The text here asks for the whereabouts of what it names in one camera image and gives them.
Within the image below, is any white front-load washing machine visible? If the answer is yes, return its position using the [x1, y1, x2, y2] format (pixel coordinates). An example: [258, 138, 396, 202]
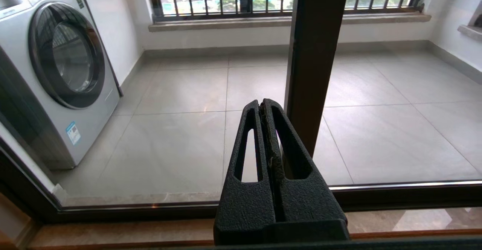
[0, 0, 123, 169]

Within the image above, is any grey stone window sill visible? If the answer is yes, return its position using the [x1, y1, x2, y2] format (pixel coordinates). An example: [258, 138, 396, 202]
[458, 24, 482, 41]
[149, 13, 432, 32]

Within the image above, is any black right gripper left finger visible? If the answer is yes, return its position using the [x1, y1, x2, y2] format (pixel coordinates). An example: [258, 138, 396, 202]
[215, 99, 277, 225]

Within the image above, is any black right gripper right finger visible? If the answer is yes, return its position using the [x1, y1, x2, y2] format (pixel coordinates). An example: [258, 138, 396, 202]
[263, 98, 348, 223]

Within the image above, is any dark brown sliding glass door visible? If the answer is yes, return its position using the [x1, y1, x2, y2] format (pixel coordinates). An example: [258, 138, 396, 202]
[0, 0, 351, 222]

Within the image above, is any dark brown fixed glass door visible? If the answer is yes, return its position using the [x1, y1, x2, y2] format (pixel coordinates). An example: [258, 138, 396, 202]
[294, 0, 482, 210]

